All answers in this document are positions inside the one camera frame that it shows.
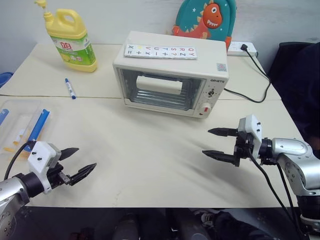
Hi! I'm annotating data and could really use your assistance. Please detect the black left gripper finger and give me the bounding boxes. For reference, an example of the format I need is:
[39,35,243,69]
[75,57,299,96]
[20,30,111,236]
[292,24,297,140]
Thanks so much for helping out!
[59,147,80,162]
[69,162,98,187]

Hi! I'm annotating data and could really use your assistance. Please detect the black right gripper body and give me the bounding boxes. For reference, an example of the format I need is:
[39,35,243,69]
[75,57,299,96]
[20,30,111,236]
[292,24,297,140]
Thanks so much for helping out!
[233,128,253,168]

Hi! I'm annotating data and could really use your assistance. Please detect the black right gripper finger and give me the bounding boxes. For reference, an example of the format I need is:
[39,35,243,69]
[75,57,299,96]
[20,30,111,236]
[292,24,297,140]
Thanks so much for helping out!
[201,149,236,164]
[207,127,238,138]

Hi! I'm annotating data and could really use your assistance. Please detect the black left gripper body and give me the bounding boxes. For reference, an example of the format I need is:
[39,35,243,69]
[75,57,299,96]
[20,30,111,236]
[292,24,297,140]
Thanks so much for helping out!
[46,162,72,190]

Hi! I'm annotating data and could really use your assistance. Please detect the cream mini toaster oven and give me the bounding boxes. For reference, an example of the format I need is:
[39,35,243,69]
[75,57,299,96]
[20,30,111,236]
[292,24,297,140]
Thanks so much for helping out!
[112,30,230,120]

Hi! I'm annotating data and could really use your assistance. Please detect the white knob with red mark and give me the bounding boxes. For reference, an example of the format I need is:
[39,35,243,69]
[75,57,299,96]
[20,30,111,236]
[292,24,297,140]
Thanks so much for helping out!
[199,102,212,116]

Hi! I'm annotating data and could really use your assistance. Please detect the long blue white packet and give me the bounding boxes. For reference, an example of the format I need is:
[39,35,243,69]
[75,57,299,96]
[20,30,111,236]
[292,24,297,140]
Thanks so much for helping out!
[26,108,52,150]

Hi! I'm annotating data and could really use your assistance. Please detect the clear plastic tray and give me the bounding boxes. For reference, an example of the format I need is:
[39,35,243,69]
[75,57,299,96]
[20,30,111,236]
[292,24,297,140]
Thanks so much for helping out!
[0,99,54,162]

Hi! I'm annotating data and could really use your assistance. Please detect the black white sneaker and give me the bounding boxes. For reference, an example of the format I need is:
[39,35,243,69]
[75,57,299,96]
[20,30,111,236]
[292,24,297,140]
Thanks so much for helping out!
[199,210,221,228]

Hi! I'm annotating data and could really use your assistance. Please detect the blue white marker pen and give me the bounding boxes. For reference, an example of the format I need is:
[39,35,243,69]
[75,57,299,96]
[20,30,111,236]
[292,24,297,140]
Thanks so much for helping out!
[64,77,77,100]

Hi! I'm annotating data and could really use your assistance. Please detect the cream tablecloth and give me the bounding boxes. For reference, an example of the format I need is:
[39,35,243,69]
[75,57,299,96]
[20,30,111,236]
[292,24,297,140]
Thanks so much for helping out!
[0,94,311,209]

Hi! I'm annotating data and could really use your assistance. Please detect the black rounded shoe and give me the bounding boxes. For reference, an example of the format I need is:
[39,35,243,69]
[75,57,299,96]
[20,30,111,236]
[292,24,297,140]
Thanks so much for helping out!
[113,212,140,240]

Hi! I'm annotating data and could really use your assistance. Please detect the white power strip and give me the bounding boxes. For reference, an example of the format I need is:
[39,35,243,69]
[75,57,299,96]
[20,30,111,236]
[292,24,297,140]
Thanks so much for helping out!
[226,41,259,58]

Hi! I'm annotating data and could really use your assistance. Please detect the black chair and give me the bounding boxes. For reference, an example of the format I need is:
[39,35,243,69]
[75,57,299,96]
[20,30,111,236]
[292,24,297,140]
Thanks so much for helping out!
[266,41,320,153]

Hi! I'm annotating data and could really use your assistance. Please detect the blue plastic container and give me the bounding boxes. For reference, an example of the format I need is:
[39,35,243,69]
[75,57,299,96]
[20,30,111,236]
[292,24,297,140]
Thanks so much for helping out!
[0,71,14,89]

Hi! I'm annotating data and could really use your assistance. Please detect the white letter card strip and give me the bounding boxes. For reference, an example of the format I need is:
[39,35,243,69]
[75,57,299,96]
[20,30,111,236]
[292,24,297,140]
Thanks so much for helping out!
[123,43,198,61]

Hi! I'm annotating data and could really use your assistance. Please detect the yellow detergent pump bottle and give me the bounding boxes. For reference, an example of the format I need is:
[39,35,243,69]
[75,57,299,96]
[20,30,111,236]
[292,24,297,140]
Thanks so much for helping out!
[33,0,99,74]

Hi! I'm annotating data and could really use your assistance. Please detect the teal dinosaur backpack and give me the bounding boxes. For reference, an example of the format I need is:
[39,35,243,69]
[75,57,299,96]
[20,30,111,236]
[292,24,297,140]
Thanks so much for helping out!
[171,0,238,52]

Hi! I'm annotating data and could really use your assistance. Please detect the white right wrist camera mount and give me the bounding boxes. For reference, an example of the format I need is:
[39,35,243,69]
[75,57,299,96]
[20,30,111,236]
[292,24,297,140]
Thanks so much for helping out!
[237,114,264,160]

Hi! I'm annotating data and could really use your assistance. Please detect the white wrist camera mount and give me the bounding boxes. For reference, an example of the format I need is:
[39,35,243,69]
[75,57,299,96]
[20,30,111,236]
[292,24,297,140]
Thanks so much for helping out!
[237,114,264,160]
[27,141,62,195]

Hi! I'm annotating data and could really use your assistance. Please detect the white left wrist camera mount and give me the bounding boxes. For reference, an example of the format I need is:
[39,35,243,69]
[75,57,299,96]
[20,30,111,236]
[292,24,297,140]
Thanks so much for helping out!
[27,141,62,195]

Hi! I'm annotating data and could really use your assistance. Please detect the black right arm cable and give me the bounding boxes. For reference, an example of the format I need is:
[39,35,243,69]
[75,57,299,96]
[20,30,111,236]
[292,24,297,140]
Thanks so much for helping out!
[247,142,307,240]
[275,161,300,222]

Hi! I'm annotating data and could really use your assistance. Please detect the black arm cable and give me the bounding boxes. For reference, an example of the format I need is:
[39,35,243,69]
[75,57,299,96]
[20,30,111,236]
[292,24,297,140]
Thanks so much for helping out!
[275,161,300,222]
[247,142,307,240]
[3,140,36,181]

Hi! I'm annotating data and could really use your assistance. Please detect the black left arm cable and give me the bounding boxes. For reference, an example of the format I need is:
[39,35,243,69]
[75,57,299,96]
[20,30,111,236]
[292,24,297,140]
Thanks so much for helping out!
[3,140,36,181]

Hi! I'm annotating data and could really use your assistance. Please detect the black power cable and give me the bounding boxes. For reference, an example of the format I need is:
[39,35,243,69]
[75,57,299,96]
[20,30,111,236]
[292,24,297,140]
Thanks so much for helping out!
[223,43,273,104]

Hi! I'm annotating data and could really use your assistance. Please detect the white plastic cylinder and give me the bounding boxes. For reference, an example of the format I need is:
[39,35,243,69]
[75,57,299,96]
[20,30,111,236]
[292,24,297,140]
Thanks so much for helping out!
[135,75,183,96]

